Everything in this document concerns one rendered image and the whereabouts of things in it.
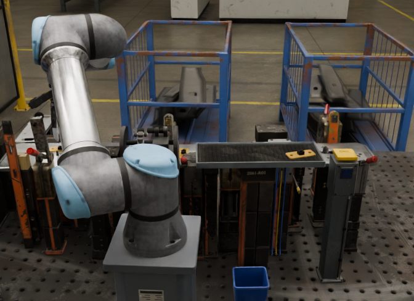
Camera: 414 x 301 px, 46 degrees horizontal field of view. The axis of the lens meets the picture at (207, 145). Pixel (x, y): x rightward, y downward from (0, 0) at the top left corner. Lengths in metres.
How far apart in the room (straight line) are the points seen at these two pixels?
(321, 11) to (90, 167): 8.79
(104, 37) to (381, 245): 1.24
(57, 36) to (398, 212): 1.51
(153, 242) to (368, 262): 0.95
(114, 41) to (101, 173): 0.40
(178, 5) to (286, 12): 2.03
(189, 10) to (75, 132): 8.47
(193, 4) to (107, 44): 8.22
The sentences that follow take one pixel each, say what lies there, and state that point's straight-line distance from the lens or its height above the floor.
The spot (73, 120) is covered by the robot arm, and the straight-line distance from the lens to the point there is 1.12.
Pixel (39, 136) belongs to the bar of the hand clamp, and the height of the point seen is 1.15.
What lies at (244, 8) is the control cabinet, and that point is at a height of 0.27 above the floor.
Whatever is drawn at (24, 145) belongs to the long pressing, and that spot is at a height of 1.00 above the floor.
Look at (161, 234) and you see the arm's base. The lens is 1.10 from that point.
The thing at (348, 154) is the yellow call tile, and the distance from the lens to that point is 1.49.
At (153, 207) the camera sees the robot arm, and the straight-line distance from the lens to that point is 1.07.
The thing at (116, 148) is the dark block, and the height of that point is 1.12.
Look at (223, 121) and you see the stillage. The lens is 3.61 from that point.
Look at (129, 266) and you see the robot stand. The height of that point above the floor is 1.10.
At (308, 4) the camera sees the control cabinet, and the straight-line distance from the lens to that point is 9.59.
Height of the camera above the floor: 1.79
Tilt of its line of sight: 25 degrees down
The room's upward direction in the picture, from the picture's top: straight up
